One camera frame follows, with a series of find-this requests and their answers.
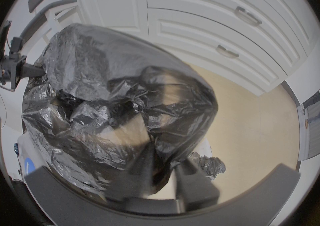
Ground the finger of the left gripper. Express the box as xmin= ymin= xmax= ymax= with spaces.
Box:
xmin=25 ymin=63 xmax=46 ymax=77

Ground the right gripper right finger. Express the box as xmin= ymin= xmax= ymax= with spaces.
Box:
xmin=175 ymin=157 xmax=220 ymax=212

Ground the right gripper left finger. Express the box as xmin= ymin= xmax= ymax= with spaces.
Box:
xmin=107 ymin=143 xmax=157 ymax=202

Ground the black plastic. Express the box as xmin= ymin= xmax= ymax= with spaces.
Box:
xmin=189 ymin=151 xmax=227 ymax=181

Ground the black plastic bag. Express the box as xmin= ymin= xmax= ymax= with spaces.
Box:
xmin=21 ymin=23 xmax=218 ymax=200

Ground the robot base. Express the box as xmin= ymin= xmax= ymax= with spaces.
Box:
xmin=14 ymin=133 xmax=54 ymax=190

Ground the white printed wrapper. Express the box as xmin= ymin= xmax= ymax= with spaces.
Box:
xmin=199 ymin=145 xmax=213 ymax=158

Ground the white wardrobe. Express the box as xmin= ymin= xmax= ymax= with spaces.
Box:
xmin=72 ymin=0 xmax=320 ymax=97

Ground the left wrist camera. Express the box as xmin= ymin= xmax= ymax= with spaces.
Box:
xmin=10 ymin=37 xmax=25 ymax=55

